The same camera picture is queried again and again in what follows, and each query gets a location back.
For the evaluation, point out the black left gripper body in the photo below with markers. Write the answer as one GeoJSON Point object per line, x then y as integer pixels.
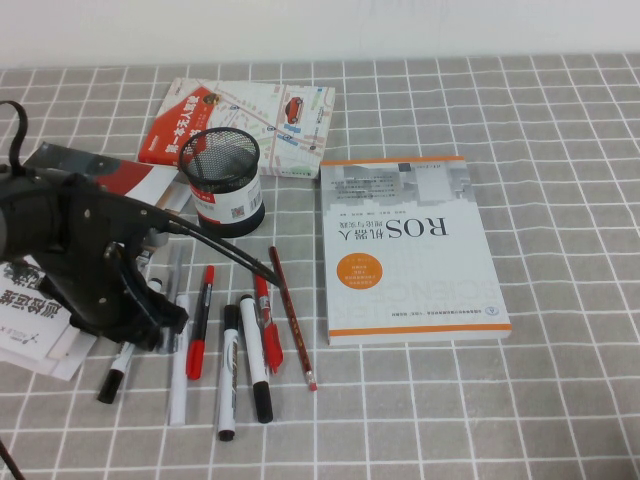
{"type": "Point", "coordinates": [90, 290]}

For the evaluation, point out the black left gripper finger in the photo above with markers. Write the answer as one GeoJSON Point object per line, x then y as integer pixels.
{"type": "Point", "coordinates": [142, 341]}
{"type": "Point", "coordinates": [167, 315]}

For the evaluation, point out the white marker with black cap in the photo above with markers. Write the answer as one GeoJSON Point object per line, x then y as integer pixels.
{"type": "Point", "coordinates": [255, 350]}
{"type": "Point", "coordinates": [112, 380]}

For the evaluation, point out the grey translucent pen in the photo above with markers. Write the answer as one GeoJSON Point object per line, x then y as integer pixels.
{"type": "Point", "coordinates": [176, 270]}

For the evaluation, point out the plain white pen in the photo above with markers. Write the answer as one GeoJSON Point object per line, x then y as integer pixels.
{"type": "Point", "coordinates": [178, 390]}

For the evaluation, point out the red gel pen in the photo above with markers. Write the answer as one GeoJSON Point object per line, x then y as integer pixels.
{"type": "Point", "coordinates": [270, 340]}

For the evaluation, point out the black mesh pen holder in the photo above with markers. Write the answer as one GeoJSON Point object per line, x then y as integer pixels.
{"type": "Point", "coordinates": [227, 200]}

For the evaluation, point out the slim red black marker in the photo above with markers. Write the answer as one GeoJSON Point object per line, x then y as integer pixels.
{"type": "Point", "coordinates": [196, 355]}

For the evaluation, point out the white paper sheets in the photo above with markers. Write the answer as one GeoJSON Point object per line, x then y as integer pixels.
{"type": "Point", "coordinates": [60, 369]}

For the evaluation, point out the white marker with black ends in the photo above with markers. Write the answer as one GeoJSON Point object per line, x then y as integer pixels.
{"type": "Point", "coordinates": [228, 380]}

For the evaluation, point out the white photo-print brochure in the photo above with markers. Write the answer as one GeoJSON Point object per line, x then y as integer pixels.
{"type": "Point", "coordinates": [177, 197]}

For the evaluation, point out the dark red pencil with eraser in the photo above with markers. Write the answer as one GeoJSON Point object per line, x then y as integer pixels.
{"type": "Point", "coordinates": [295, 330]}

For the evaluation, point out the red map-cover book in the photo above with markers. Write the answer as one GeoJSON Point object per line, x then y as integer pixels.
{"type": "Point", "coordinates": [250, 107]}

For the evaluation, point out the white orange ROS book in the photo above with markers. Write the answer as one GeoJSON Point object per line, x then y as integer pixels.
{"type": "Point", "coordinates": [415, 260]}

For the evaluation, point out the grey checked tablecloth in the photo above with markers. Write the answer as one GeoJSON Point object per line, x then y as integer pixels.
{"type": "Point", "coordinates": [550, 250]}

